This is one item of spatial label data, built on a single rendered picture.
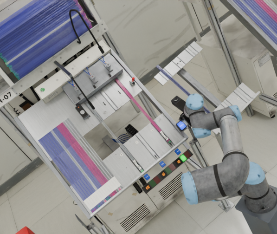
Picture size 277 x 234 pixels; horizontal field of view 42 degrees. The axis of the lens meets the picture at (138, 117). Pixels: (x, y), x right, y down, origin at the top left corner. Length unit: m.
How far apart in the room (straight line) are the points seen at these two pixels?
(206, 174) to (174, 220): 1.41
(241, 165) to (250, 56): 1.43
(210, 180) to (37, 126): 1.18
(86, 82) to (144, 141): 0.47
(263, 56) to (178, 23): 1.69
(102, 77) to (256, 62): 1.11
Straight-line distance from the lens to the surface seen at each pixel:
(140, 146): 2.04
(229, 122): 1.52
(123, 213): 2.52
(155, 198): 2.59
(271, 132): 2.93
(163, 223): 2.70
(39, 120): 2.15
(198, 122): 1.62
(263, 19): 2.42
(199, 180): 1.29
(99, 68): 2.12
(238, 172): 1.29
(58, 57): 2.10
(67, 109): 2.13
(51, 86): 2.11
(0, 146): 3.87
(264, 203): 1.79
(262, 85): 2.76
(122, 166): 2.02
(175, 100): 1.83
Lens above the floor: 2.04
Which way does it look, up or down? 34 degrees down
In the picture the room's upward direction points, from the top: 32 degrees counter-clockwise
